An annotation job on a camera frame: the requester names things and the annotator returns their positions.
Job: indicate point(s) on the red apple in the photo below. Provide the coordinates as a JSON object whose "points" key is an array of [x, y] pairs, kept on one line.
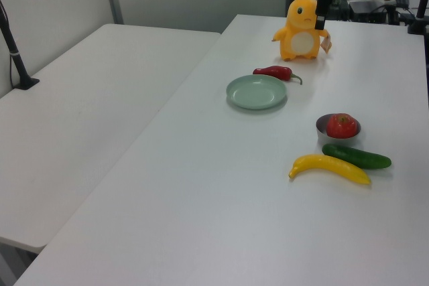
{"points": [[342, 127]]}

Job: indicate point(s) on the orange dinosaur plush toy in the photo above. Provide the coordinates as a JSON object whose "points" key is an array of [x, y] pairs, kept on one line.
{"points": [[301, 28]]}

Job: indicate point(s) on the yellow paper tag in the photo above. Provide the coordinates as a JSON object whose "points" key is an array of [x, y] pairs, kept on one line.
{"points": [[326, 45]]}

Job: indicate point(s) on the black electronics box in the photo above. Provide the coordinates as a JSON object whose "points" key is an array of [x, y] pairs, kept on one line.
{"points": [[365, 11]]}

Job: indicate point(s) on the red chili pepper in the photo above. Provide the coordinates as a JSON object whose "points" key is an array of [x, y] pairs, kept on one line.
{"points": [[275, 71]]}

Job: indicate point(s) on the light green plate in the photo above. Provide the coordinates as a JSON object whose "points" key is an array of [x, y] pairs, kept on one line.
{"points": [[256, 93]]}

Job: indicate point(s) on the black stand with clamp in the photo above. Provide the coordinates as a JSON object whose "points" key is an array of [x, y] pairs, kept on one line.
{"points": [[420, 8]]}

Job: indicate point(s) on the grey metal bowl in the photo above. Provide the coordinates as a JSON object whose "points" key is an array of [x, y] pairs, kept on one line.
{"points": [[320, 132]]}

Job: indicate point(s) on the yellow banana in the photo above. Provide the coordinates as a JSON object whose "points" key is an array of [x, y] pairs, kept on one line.
{"points": [[328, 163]]}

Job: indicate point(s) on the green cucumber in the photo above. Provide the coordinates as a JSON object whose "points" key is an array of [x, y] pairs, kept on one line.
{"points": [[367, 160]]}

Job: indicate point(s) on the white side table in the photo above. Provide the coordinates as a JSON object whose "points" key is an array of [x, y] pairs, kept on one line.
{"points": [[83, 115]]}

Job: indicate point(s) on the black camera pole with base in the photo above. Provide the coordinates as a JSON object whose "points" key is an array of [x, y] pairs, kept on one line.
{"points": [[16, 61]]}

